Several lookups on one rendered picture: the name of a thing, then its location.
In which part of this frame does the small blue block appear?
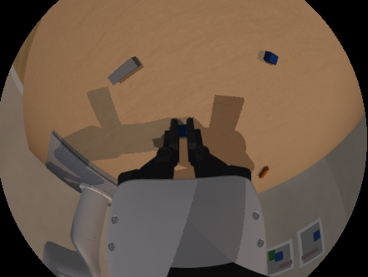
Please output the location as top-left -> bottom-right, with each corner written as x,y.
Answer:
178,124 -> 187,137
264,51 -> 278,65

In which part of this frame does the orange rod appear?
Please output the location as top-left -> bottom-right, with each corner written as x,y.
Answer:
259,166 -> 269,178

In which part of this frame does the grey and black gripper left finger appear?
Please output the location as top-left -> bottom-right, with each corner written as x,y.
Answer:
118,119 -> 179,185

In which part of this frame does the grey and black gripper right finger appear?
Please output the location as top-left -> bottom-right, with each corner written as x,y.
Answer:
186,118 -> 251,181

